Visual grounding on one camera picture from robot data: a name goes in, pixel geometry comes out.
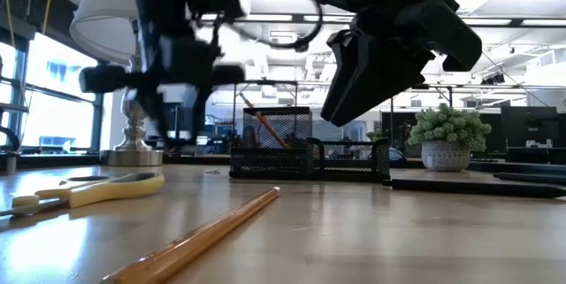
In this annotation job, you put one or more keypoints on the large black monitor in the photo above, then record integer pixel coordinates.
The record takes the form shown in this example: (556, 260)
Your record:
(528, 127)

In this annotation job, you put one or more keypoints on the black tray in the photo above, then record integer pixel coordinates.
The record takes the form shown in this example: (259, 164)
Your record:
(464, 188)

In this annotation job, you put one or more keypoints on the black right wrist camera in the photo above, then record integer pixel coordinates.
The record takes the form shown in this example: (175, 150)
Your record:
(451, 36)

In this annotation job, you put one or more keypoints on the black aluminium table frame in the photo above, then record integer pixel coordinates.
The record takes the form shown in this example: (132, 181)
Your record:
(194, 159)

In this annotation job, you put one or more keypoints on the black track spotlight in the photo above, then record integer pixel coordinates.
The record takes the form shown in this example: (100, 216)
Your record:
(493, 79)

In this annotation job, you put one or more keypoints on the green faux plant white pot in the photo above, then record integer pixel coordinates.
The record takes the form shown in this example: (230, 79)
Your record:
(444, 155)

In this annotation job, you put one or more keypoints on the black mesh desk organizer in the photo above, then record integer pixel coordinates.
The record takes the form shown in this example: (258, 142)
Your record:
(274, 162)

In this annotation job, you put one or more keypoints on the table lamp white shade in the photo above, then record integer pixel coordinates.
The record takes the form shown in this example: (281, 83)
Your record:
(106, 32)

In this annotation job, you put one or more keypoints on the thin black pen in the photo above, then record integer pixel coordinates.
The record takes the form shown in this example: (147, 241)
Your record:
(530, 178)

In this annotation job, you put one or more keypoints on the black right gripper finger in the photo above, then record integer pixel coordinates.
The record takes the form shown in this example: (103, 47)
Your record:
(338, 63)
(380, 76)

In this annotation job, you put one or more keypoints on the orange wooden pencil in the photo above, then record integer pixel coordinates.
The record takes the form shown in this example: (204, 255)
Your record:
(199, 240)
(265, 122)

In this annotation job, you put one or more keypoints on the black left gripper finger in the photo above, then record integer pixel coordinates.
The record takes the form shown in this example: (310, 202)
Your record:
(199, 111)
(152, 111)

